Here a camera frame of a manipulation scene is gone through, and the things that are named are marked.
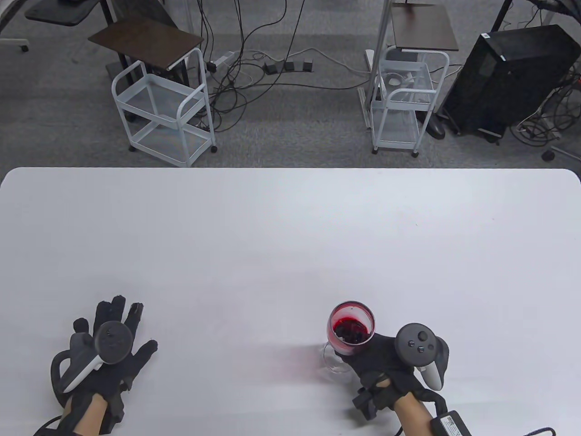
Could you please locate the person's right hand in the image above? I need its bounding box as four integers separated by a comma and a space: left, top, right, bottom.
340, 334, 450, 409

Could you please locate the person's left hand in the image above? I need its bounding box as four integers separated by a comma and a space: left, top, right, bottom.
68, 295, 158, 407

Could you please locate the wine glass with red liquid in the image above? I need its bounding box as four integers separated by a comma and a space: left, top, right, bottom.
321, 301, 376, 374

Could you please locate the person's left forearm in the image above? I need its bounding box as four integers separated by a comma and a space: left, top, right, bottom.
59, 393, 110, 436

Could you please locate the person's right forearm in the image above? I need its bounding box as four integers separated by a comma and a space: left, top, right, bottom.
391, 393, 437, 436

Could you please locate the black and white left controller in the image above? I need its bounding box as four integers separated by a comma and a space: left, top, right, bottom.
51, 321, 134, 406

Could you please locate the black and white controller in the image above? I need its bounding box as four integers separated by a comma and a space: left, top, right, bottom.
394, 323, 450, 391
51, 321, 134, 406

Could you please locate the black and white right controller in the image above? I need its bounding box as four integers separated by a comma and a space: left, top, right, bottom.
394, 323, 450, 391

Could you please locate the black box with white label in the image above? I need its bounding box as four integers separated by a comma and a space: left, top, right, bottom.
430, 410, 475, 436

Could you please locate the black shoe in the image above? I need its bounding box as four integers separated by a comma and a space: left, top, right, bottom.
424, 111, 448, 140

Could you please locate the white metal cart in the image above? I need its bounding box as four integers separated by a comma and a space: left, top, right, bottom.
111, 47, 218, 168
369, 45, 450, 159

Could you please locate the white chair base leg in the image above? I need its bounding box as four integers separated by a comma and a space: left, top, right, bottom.
542, 144, 581, 163

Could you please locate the white stand column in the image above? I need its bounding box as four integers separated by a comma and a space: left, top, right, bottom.
359, 0, 394, 133

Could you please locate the black computer tower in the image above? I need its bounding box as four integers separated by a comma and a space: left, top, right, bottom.
442, 25, 581, 138

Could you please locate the white power strip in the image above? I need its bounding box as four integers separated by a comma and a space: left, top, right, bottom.
206, 51, 237, 73

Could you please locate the brown top side table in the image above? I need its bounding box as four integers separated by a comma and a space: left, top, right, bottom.
87, 19, 205, 88
389, 2, 460, 53

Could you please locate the tangle of cables beside tower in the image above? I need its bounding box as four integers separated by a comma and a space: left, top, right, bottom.
510, 63, 581, 147

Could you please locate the tangle of black floor cables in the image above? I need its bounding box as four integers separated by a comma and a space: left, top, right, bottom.
194, 0, 378, 133

